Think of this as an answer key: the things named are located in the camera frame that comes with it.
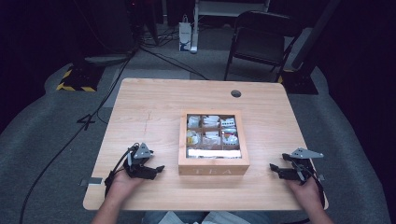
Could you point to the black folding chair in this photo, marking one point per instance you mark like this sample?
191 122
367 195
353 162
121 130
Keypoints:
260 40

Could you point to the wooden tea box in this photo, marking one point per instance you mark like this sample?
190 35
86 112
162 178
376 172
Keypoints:
213 166

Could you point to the white paper bag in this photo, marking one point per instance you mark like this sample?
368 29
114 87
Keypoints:
185 35

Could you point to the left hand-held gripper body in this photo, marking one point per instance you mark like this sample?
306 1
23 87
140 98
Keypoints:
139 161

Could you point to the group of tea bags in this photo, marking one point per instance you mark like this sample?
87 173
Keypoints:
213 135

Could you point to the dark slanted pole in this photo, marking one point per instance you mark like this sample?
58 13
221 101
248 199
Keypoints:
314 34

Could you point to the person's legs in jeans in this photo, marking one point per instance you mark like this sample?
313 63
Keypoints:
149 217

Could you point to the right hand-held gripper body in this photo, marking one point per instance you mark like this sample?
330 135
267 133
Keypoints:
302 168

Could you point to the grey tape strip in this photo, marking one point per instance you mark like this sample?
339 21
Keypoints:
91 181

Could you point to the white metal desk frame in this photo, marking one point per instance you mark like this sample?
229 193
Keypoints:
196 28

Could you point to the person's left hand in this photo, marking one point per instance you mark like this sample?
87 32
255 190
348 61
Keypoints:
123 185

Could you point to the yellow black striped stand base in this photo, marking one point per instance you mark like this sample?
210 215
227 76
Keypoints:
79 77

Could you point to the person's right hand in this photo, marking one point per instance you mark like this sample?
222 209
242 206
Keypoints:
306 193

